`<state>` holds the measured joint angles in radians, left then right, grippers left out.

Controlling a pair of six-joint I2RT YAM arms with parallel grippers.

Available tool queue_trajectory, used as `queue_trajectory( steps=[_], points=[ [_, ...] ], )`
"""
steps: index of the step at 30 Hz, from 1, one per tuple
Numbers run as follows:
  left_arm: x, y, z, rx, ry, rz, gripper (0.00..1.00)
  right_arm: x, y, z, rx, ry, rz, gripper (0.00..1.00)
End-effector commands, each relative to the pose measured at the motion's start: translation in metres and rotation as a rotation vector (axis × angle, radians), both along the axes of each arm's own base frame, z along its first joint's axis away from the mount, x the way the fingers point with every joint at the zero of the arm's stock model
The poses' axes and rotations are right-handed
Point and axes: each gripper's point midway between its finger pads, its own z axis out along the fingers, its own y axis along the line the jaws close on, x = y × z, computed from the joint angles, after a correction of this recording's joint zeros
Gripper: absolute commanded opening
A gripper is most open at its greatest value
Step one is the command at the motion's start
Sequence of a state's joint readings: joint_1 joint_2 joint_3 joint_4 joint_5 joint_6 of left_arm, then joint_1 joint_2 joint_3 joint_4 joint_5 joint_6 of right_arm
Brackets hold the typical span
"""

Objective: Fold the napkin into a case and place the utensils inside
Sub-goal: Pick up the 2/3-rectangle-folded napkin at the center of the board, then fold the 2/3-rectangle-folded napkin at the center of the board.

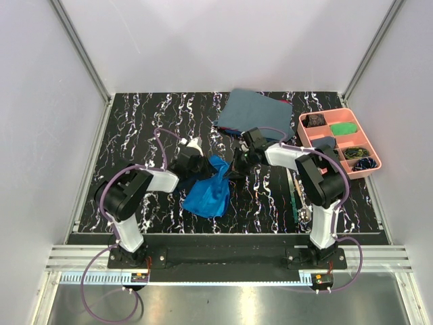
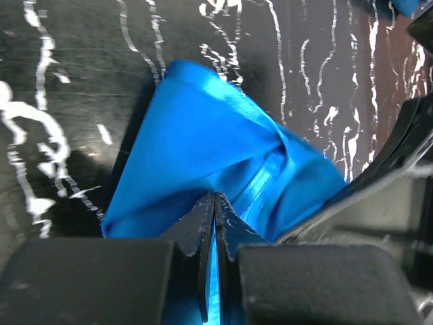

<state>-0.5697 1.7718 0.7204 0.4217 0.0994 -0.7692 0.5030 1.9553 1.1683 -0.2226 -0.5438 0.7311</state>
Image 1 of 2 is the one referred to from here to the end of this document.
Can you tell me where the knife with green handle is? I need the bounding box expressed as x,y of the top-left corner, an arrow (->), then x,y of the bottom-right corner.
286,169 -> 298,224

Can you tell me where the grey folded napkin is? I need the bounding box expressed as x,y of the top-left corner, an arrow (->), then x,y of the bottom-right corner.
214,89 -> 295,140

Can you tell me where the pink divided tray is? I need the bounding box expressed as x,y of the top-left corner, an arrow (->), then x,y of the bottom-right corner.
297,108 -> 382,179

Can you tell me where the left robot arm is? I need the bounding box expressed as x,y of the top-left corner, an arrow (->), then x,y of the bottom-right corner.
93,147 -> 217,268

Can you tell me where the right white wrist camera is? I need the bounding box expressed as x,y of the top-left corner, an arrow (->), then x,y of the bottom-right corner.
239,141 -> 249,152

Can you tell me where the blue cloth napkin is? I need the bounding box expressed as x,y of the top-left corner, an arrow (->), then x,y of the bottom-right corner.
183,155 -> 230,219

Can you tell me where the red folded napkin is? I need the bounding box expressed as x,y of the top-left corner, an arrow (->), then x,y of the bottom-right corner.
217,127 -> 242,136

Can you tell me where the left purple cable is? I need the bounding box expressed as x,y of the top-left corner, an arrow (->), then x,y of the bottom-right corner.
79,127 -> 185,321

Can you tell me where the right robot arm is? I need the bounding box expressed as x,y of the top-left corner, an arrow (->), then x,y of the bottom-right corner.
224,128 -> 350,269

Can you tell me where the dark patterned item in tray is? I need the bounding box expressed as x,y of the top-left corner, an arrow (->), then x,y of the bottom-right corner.
304,114 -> 326,128

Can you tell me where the yellow green item in tray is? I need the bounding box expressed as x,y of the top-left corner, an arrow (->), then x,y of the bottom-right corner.
342,147 -> 370,160

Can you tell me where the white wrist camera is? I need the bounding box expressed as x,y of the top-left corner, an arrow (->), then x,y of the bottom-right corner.
239,141 -> 249,152
180,137 -> 204,156

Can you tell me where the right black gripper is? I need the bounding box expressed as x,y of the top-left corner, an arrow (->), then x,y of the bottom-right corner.
224,147 -> 256,180

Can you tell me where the aluminium frame rail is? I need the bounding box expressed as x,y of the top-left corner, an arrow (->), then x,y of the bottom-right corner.
47,0 -> 114,106

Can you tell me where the blue patterned item in tray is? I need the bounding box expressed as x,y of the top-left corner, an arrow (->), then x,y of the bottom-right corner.
352,157 -> 378,172

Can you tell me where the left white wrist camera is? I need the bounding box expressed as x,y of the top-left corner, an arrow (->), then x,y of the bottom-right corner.
180,137 -> 204,156

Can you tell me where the grey item in tray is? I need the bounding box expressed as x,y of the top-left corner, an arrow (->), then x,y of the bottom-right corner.
311,136 -> 336,149

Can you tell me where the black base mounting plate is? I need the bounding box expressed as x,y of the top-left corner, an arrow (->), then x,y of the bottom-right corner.
67,232 -> 390,284

